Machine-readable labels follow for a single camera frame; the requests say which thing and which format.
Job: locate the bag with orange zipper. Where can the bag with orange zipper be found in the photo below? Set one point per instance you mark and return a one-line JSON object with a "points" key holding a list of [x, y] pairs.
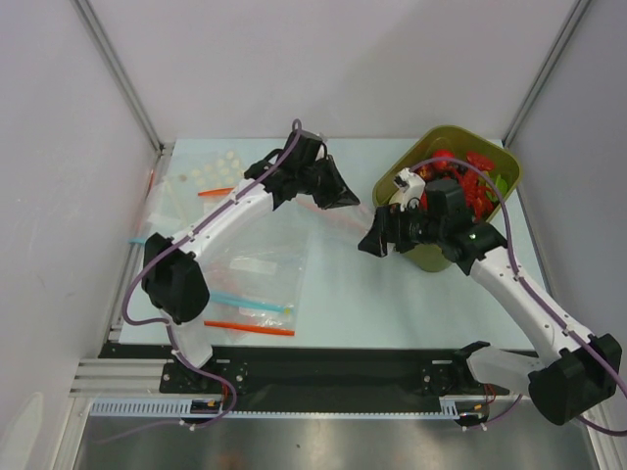
{"points": [[238, 318]]}

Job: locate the bag with blue zipper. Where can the bag with blue zipper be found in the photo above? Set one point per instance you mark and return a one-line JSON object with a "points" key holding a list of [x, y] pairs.
{"points": [[264, 268]]}

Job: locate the far left blue-zipper bag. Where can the far left blue-zipper bag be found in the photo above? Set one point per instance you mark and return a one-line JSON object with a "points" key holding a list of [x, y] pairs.
{"points": [[173, 203]]}

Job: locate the dark red toy peach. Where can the dark red toy peach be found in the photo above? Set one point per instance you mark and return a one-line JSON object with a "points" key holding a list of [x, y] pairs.
{"points": [[428, 172]]}

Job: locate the red toy lobster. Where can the red toy lobster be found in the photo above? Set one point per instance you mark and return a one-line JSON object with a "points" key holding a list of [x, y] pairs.
{"points": [[479, 196]]}

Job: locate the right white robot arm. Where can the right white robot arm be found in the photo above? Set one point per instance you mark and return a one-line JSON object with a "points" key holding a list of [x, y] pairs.
{"points": [[574, 369]]}

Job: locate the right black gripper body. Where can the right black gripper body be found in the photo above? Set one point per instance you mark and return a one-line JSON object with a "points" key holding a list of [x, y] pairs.
{"points": [[390, 230]]}

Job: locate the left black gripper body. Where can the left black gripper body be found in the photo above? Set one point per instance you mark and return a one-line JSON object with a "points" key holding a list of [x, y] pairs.
{"points": [[309, 177]]}

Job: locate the white toy egg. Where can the white toy egg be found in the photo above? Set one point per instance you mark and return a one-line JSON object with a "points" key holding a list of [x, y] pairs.
{"points": [[399, 199]]}

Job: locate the clear red-zipper bag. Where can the clear red-zipper bag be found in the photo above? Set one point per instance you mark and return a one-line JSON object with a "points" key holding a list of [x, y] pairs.
{"points": [[349, 224]]}

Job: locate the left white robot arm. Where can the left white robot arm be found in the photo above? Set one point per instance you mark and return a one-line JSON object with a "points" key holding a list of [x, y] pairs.
{"points": [[172, 276]]}

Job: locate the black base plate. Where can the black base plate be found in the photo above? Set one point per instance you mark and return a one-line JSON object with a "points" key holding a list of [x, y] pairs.
{"points": [[319, 380]]}

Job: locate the aluminium frame rail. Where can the aluminium frame rail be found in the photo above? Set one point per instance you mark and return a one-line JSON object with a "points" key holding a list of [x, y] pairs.
{"points": [[124, 378]]}

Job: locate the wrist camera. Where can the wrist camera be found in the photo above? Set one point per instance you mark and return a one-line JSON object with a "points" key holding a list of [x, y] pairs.
{"points": [[315, 145], [412, 184]]}

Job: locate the bag with white pieces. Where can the bag with white pieces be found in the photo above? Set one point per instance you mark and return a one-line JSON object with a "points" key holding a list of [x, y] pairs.
{"points": [[210, 170]]}

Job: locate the white cable duct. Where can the white cable duct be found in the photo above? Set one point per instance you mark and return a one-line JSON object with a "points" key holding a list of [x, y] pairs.
{"points": [[141, 407]]}

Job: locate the green toy star fruit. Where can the green toy star fruit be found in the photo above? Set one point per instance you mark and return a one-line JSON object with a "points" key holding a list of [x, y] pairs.
{"points": [[501, 184]]}

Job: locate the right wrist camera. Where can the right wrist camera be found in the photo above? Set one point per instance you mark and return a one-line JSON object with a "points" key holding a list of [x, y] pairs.
{"points": [[412, 184]]}

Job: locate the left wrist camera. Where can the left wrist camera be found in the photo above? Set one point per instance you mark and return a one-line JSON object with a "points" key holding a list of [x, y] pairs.
{"points": [[315, 145]]}

